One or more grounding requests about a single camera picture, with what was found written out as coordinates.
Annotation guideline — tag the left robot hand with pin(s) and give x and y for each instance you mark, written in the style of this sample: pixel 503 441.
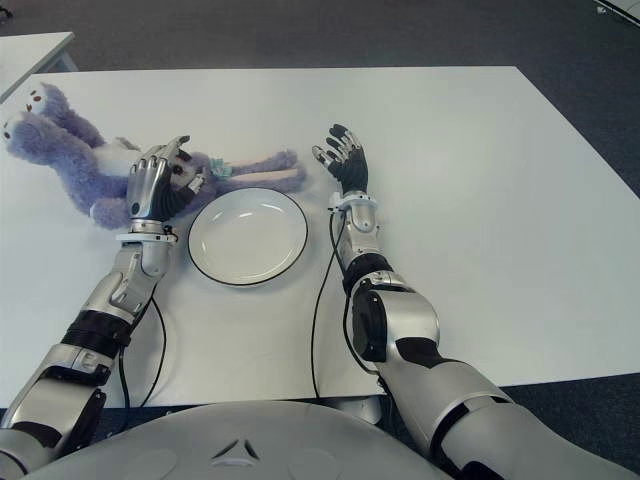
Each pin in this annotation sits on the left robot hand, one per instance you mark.
pixel 147 185

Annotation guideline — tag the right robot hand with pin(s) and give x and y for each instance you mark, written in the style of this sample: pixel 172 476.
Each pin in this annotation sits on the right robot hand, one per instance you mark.
pixel 352 170

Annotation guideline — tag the grey table leg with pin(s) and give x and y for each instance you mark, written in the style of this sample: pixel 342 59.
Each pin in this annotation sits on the grey table leg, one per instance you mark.
pixel 367 407

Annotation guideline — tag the purple plush bunny doll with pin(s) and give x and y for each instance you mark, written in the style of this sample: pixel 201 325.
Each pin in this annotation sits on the purple plush bunny doll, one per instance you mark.
pixel 70 145

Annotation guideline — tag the white side table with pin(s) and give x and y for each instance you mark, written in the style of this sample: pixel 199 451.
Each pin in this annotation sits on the white side table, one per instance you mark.
pixel 25 50

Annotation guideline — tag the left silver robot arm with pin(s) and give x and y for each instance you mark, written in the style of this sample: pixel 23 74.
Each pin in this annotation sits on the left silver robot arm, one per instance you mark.
pixel 100 310

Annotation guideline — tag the grey robot torso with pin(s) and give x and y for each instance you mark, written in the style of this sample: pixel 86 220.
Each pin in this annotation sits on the grey robot torso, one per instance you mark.
pixel 250 440

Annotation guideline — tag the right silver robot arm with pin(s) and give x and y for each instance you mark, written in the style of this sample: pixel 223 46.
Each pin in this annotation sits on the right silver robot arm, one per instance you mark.
pixel 410 315

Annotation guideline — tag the white background object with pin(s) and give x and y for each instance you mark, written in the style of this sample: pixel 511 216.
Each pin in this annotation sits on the white background object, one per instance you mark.
pixel 620 6

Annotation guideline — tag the white plate black rim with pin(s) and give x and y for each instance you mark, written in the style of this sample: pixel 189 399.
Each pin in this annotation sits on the white plate black rim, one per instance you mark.
pixel 247 237

